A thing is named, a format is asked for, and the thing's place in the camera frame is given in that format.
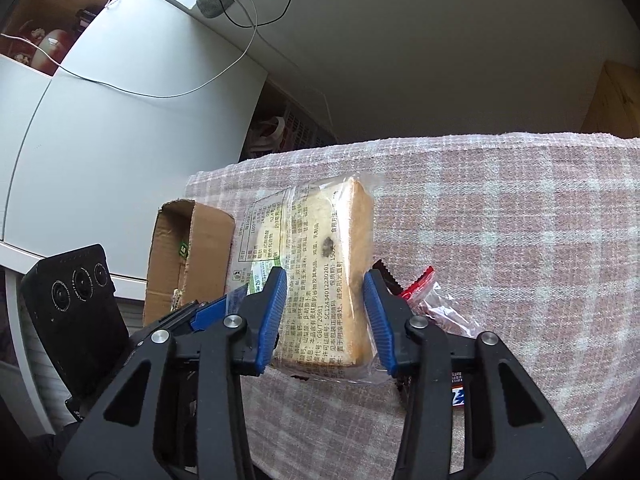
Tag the red jar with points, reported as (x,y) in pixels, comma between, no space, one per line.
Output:
(52,52)

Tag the grey plastic basket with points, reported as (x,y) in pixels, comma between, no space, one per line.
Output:
(300,130)

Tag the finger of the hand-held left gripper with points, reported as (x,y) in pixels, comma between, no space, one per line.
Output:
(181,316)
(212,311)

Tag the brown cardboard box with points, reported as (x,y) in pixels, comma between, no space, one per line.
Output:
(210,250)

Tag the pink plaid tablecloth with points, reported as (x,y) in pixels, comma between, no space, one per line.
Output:
(500,235)

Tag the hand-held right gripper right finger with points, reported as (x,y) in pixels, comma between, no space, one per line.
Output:
(381,330)

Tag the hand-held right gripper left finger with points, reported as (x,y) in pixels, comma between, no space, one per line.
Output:
(267,330)

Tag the white cabinet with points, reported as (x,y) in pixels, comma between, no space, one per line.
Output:
(125,160)

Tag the packaged bread slices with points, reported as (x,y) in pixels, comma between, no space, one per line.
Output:
(320,270)

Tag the brown chocolate bar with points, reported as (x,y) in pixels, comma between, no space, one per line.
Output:
(459,389)
(386,276)

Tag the clear packet of dark fruit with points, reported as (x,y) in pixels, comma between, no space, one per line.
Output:
(442,305)

